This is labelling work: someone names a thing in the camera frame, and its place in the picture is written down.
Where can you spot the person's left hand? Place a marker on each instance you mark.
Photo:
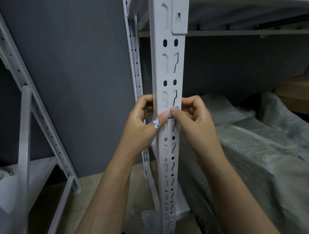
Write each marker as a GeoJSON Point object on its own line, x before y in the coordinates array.
{"type": "Point", "coordinates": [138, 132]}

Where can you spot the person's right hand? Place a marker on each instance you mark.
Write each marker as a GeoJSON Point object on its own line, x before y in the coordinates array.
{"type": "Point", "coordinates": [202, 135]}

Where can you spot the torn blue-edged label piece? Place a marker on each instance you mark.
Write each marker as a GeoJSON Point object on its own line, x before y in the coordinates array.
{"type": "Point", "coordinates": [156, 123]}

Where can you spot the blue-bordered white label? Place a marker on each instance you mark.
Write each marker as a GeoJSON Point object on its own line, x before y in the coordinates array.
{"type": "Point", "coordinates": [171, 117]}

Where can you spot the white perforated shelf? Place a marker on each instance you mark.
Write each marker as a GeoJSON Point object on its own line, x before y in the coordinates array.
{"type": "Point", "coordinates": [155, 70]}

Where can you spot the person's left forearm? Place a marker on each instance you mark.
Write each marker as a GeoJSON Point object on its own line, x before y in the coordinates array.
{"type": "Point", "coordinates": [108, 195]}

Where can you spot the person's right forearm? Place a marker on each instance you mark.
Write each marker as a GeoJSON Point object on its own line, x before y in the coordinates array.
{"type": "Point", "coordinates": [239, 200]}

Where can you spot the person's grey clothing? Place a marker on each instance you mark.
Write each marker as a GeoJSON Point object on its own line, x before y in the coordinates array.
{"type": "Point", "coordinates": [253, 168]}

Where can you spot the clear plastic wrap piece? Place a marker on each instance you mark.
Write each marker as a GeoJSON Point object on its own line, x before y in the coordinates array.
{"type": "Point", "coordinates": [142, 223]}

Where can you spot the plain brown cardboard box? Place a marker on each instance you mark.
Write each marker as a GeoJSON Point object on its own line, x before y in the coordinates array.
{"type": "Point", "coordinates": [294, 94]}

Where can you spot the white metal shelving rack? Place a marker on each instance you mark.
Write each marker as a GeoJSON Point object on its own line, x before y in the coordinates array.
{"type": "Point", "coordinates": [241, 12]}

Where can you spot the white-grey cloth bundle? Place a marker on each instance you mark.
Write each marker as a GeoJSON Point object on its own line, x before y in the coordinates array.
{"type": "Point", "coordinates": [4, 172]}

